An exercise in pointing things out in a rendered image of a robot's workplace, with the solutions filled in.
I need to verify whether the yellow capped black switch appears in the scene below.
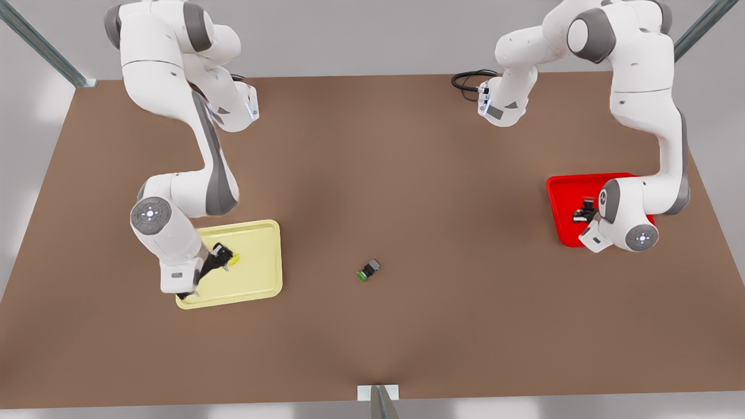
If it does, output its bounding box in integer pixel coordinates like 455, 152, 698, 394
213, 243, 241, 270

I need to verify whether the red tray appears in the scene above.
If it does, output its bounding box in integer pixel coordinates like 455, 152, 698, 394
545, 173, 657, 248

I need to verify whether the yellow tray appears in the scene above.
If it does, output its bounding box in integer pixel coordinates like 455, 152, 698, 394
176, 219, 284, 311

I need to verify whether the silver frame post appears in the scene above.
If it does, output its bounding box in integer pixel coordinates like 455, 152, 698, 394
356, 384, 401, 419
673, 0, 741, 63
0, 0, 98, 89

